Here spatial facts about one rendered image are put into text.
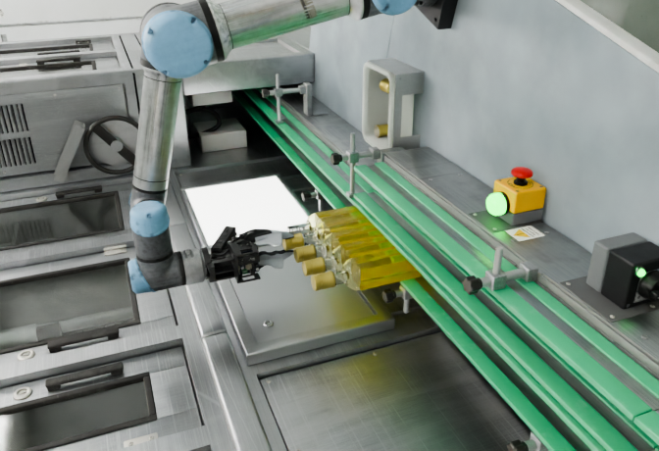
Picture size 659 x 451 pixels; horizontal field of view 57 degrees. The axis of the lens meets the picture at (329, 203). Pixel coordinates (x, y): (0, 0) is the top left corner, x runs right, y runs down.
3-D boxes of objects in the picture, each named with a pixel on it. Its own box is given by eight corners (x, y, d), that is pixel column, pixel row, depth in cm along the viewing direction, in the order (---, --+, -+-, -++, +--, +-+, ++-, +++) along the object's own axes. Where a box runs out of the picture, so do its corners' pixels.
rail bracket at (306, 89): (323, 115, 216) (262, 123, 209) (323, 68, 209) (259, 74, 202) (328, 119, 212) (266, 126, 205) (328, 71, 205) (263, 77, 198)
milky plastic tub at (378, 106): (388, 134, 175) (361, 138, 173) (391, 57, 166) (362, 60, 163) (418, 155, 161) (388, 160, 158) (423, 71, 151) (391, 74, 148)
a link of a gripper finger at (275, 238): (300, 245, 136) (261, 259, 134) (291, 233, 141) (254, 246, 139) (297, 233, 135) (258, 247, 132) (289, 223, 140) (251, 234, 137)
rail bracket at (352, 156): (375, 189, 159) (329, 196, 155) (376, 127, 151) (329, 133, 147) (380, 193, 156) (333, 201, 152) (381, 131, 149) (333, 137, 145)
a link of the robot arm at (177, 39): (392, -62, 124) (129, 11, 114) (426, -59, 111) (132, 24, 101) (401, -2, 130) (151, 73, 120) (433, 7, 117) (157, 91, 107)
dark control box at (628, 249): (625, 273, 100) (584, 283, 98) (635, 230, 97) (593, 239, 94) (666, 299, 93) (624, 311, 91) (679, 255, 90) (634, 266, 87)
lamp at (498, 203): (494, 208, 120) (481, 211, 119) (497, 187, 118) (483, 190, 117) (508, 218, 116) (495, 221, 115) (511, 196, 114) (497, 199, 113)
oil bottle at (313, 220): (380, 219, 159) (303, 233, 152) (381, 199, 157) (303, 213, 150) (390, 228, 154) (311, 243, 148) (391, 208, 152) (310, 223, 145)
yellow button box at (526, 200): (521, 205, 124) (489, 211, 121) (526, 172, 120) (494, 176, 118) (543, 220, 118) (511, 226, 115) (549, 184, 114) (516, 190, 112)
